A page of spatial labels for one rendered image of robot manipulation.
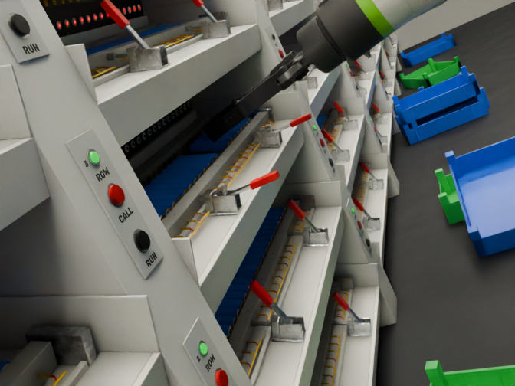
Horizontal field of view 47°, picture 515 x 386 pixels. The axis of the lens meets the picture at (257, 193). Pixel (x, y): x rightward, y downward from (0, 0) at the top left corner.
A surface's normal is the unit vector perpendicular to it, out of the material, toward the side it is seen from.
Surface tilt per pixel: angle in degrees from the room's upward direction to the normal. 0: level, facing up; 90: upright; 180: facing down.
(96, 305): 90
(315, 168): 90
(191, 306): 90
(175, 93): 108
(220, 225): 18
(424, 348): 0
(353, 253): 90
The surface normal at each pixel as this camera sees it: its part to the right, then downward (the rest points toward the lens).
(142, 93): 0.96, -0.05
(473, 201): -0.48, -0.71
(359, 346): -0.14, -0.93
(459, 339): -0.43, -0.87
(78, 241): -0.22, 0.37
